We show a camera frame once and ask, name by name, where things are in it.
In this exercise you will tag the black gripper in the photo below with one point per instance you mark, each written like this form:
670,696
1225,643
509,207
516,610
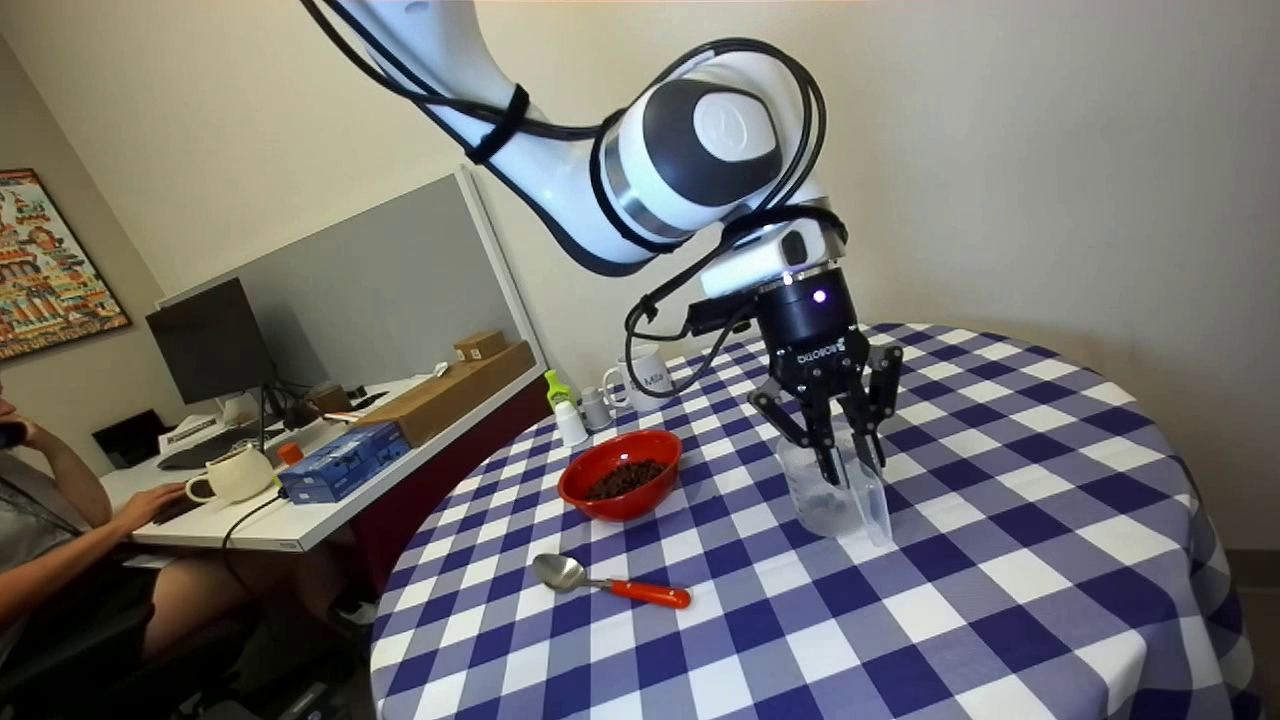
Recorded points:
823,358

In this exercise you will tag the clear plastic measuring jug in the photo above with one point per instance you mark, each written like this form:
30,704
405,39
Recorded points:
839,495

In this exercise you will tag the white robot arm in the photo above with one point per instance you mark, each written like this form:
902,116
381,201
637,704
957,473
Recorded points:
723,142

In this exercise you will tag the red bowl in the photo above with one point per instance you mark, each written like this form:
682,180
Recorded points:
620,478

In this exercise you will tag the white mug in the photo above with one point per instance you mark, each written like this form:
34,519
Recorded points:
637,381

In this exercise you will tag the blue white checkered tablecloth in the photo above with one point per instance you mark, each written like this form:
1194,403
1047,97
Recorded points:
1051,562

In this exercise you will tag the small green capped bottle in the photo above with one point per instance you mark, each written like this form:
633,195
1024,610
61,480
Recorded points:
564,410

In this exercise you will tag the grey desk partition panel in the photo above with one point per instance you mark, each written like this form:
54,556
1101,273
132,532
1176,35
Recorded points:
386,293

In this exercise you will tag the blue box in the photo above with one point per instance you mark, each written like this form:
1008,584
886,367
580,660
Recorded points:
341,467

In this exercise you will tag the white office desk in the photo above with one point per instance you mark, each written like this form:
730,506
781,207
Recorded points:
290,519

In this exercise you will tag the white cup on desk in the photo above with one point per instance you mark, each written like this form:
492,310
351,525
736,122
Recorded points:
234,478

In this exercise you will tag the black computer monitor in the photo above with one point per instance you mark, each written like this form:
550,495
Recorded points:
214,340

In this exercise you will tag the seated person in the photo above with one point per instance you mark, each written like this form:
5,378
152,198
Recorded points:
64,556

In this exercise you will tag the black office chair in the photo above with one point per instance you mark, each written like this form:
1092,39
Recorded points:
104,643

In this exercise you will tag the metal spoon orange handle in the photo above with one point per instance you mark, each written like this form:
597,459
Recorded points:
561,575

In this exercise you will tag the framed colourful wall picture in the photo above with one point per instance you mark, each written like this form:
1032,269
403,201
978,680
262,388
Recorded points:
48,285

